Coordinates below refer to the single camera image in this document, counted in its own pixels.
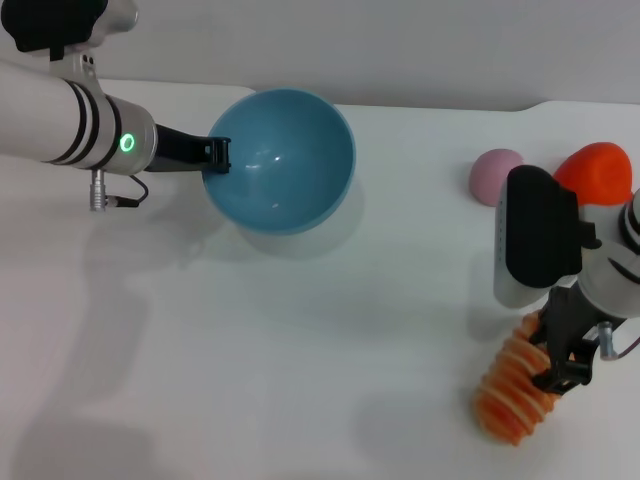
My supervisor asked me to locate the arm connector cable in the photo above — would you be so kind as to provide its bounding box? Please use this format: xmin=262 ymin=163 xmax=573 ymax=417
xmin=89 ymin=168 xmax=150 ymax=213
xmin=598 ymin=322 xmax=640 ymax=362

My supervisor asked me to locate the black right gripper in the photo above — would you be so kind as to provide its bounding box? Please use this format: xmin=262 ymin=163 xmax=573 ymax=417
xmin=528 ymin=282 xmax=601 ymax=397

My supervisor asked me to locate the right arm connector cable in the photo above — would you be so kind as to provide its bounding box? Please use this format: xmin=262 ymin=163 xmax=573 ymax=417
xmin=598 ymin=322 xmax=640 ymax=362

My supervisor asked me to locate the red pepper toy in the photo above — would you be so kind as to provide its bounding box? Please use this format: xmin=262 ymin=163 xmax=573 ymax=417
xmin=553 ymin=142 xmax=634 ymax=207

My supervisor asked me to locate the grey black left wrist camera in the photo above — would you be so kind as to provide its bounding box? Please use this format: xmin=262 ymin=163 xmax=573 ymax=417
xmin=0 ymin=0 xmax=140 ymax=64

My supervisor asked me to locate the left arm connector cable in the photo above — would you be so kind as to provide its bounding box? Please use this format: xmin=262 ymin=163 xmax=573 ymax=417
xmin=89 ymin=168 xmax=150 ymax=213

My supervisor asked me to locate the blue bowl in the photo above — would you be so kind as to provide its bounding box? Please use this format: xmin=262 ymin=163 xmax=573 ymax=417
xmin=202 ymin=88 xmax=357 ymax=236

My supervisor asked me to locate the pink peach toy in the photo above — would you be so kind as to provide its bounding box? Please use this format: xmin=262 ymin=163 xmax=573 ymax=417
xmin=469 ymin=148 xmax=524 ymax=207

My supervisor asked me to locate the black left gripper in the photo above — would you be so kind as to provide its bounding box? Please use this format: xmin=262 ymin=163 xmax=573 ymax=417
xmin=144 ymin=123 xmax=233 ymax=175

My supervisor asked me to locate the orange striped bread loaf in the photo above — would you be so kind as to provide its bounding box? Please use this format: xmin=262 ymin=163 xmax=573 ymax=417
xmin=472 ymin=312 xmax=564 ymax=446

